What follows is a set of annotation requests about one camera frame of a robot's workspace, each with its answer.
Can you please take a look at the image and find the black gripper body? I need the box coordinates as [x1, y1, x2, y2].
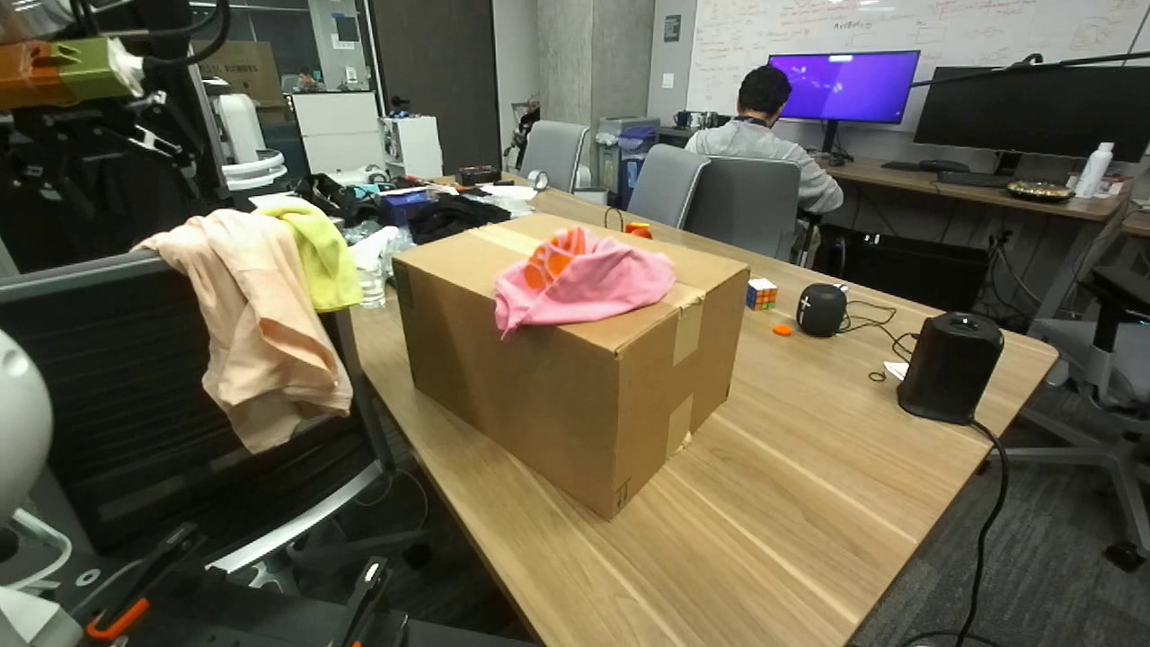
[23, 108, 193, 208]

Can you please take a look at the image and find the yellow green shirt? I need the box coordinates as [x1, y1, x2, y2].
[255, 194, 368, 317]

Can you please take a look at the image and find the peach shirt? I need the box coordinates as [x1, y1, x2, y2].
[132, 208, 357, 458]

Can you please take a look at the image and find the pink shirt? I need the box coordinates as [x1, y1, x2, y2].
[491, 227, 681, 340]

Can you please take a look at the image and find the white moulded chair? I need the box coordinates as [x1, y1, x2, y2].
[211, 87, 292, 194]

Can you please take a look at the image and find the small brown cardboard box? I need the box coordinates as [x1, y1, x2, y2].
[193, 34, 285, 104]

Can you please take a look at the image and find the black mesh office chair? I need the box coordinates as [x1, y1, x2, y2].
[0, 245, 436, 603]

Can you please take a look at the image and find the white box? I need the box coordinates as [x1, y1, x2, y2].
[393, 111, 446, 182]

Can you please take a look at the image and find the large brown cardboard box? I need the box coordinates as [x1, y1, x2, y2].
[393, 208, 751, 521]

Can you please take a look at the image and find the dark grey office chair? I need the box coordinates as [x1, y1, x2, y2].
[681, 153, 805, 263]

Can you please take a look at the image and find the black swivel chair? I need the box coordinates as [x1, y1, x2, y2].
[1002, 256, 1150, 570]

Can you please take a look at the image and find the white board panel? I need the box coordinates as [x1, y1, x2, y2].
[288, 88, 389, 178]

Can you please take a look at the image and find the clear plastic wrapping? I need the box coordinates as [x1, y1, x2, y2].
[346, 221, 421, 311]

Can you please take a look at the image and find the black orange clamp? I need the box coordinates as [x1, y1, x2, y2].
[83, 594, 159, 647]

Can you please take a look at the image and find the blue bin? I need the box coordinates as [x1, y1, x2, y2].
[613, 114, 666, 213]

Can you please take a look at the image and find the seated person in grey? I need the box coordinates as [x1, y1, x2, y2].
[682, 61, 848, 218]

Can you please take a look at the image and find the rubiks cube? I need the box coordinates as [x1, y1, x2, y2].
[745, 271, 785, 311]

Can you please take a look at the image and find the small round black speaker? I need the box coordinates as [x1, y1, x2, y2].
[796, 279, 852, 340]

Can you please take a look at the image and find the purple lit monitor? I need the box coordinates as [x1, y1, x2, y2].
[766, 45, 925, 130]

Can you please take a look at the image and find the wooden office desk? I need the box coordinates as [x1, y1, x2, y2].
[823, 156, 1150, 325]

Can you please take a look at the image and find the tall black cylindrical speaker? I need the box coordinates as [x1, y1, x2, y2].
[895, 305, 1008, 422]

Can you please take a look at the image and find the wide black monitor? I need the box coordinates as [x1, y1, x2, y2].
[912, 61, 1150, 165]

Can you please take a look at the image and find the white plastic bottle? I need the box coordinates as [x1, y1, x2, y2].
[1072, 136, 1119, 200]

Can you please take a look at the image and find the orange green wrapped camera bar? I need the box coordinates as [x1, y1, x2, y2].
[0, 33, 146, 114]

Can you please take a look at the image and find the black power cable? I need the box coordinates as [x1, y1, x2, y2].
[895, 416, 1014, 647]

